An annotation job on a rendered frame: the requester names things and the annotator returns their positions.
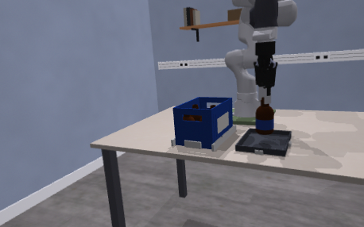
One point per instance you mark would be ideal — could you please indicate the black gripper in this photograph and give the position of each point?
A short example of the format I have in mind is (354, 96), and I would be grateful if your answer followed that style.
(265, 69)

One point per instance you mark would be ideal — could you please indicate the brown glass bottle with blue label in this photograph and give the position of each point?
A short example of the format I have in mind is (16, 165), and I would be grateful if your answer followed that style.
(264, 119)

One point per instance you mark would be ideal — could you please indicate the blue plastic crate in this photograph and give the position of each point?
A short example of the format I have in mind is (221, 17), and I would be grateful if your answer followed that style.
(215, 122)

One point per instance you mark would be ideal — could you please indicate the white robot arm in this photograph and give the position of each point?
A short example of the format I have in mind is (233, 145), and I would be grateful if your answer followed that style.
(265, 17)

